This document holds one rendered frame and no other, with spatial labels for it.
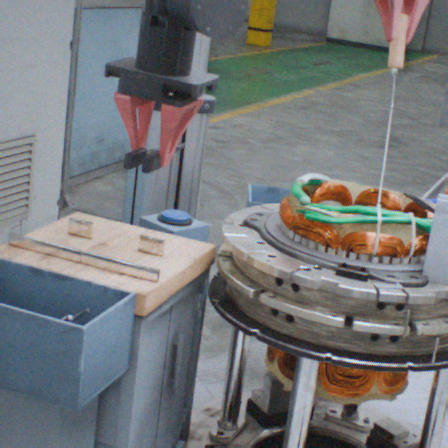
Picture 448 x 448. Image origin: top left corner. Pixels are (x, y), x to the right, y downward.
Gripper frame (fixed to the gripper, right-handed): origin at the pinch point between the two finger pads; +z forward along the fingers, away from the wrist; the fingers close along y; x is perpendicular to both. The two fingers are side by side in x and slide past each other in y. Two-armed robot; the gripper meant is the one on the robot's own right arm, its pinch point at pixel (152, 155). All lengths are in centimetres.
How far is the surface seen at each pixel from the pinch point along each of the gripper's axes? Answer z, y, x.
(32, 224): 109, -136, 215
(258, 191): 15.3, 0.4, 43.0
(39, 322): 11.7, -0.8, -19.5
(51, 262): 12.0, -7.0, -6.7
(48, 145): 79, -136, 224
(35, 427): 23.4, -0.7, -18.7
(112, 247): 12.4, -4.2, 2.0
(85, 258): 11.3, -4.0, -5.0
